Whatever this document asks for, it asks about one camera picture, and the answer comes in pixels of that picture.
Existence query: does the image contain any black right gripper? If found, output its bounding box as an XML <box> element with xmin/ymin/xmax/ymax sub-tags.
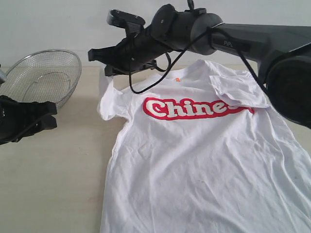
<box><xmin>87</xmin><ymin>31</ymin><xmax>170</xmax><ymax>77</ymax></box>

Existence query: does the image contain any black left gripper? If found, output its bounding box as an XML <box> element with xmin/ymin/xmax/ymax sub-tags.
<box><xmin>0</xmin><ymin>95</ymin><xmax>57</xmax><ymax>145</ymax></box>

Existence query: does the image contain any white t-shirt red print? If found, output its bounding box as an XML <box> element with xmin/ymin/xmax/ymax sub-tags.
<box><xmin>98</xmin><ymin>60</ymin><xmax>311</xmax><ymax>233</ymax></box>

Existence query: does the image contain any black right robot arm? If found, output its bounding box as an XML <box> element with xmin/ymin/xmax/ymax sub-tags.
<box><xmin>88</xmin><ymin>1</ymin><xmax>311</xmax><ymax>128</ymax></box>

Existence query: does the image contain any metal wire mesh basket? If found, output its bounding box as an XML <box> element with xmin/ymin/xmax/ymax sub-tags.
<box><xmin>0</xmin><ymin>49</ymin><xmax>82</xmax><ymax>109</ymax></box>

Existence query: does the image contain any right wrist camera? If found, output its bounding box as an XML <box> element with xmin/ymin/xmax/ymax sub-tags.
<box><xmin>107</xmin><ymin>9</ymin><xmax>145</xmax><ymax>36</ymax></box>

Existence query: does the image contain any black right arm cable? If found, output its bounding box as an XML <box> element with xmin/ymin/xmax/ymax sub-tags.
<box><xmin>127</xmin><ymin>24</ymin><xmax>268</xmax><ymax>95</ymax></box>

